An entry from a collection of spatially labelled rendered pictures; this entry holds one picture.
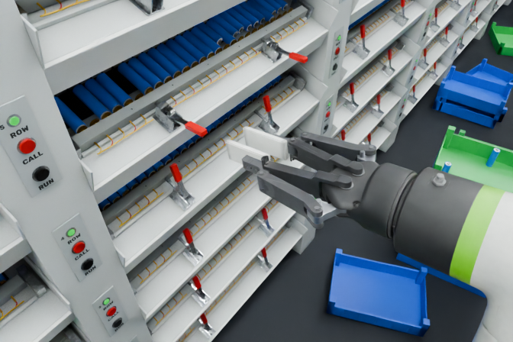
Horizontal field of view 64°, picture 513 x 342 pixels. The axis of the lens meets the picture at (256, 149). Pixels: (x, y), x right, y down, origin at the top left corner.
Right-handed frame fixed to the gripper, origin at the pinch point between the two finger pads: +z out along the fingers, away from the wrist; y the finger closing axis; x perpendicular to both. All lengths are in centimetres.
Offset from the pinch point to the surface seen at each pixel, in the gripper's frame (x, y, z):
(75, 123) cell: 4.1, -11.8, 22.8
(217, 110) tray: -3.4, 8.8, 16.5
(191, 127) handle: 0.2, -0.6, 11.9
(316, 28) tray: -1.4, 42.0, 17.9
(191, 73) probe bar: 3.1, 8.1, 20.4
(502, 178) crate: -56, 80, -20
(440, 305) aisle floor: -96, 57, -15
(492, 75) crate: -92, 213, 13
